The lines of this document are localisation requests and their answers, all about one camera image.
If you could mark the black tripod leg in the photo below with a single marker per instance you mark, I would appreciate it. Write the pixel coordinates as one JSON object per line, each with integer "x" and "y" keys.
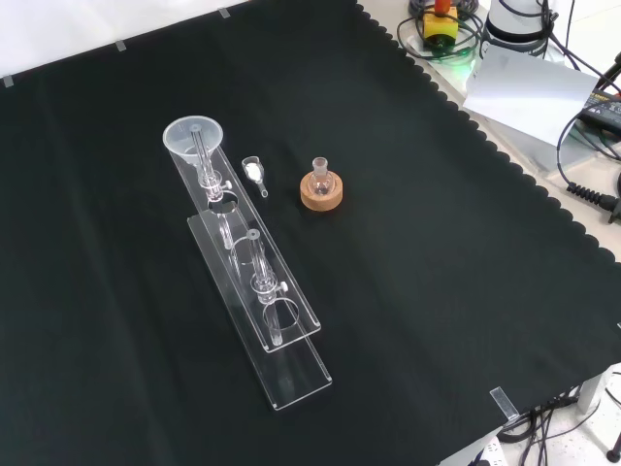
{"x": 613, "y": 455}

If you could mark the white bench leg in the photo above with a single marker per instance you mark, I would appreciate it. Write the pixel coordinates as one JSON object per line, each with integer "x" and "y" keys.
{"x": 592, "y": 394}

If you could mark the clear acrylic funnel stand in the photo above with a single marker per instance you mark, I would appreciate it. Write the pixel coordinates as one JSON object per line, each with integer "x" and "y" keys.
{"x": 291, "y": 359}

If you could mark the black power adapter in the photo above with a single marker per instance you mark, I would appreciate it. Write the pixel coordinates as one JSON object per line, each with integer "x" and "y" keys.
{"x": 604, "y": 114}

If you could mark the yellow stop button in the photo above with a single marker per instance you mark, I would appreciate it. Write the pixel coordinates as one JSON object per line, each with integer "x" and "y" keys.
{"x": 439, "y": 24}

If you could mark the small round-bottom glass flask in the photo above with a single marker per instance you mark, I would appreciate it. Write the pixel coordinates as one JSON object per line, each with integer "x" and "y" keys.
{"x": 320, "y": 183}

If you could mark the white power strip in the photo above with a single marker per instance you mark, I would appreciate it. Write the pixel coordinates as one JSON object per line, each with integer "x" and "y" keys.
{"x": 489, "y": 452}

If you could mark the pale board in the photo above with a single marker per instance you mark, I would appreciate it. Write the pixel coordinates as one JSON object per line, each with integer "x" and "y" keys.
{"x": 529, "y": 92}

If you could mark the black bench cloth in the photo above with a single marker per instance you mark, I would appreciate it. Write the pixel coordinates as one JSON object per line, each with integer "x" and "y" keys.
{"x": 412, "y": 272}

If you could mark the glass weighing funnel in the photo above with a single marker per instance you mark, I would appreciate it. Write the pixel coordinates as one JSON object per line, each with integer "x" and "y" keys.
{"x": 252, "y": 171}

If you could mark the clear plastic funnel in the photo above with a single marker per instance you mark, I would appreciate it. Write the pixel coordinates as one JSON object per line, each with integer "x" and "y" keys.
{"x": 182, "y": 141}

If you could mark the clear tape strip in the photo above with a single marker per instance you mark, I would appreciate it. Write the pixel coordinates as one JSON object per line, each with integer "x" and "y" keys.
{"x": 503, "y": 403}
{"x": 120, "y": 46}
{"x": 223, "y": 12}
{"x": 8, "y": 80}

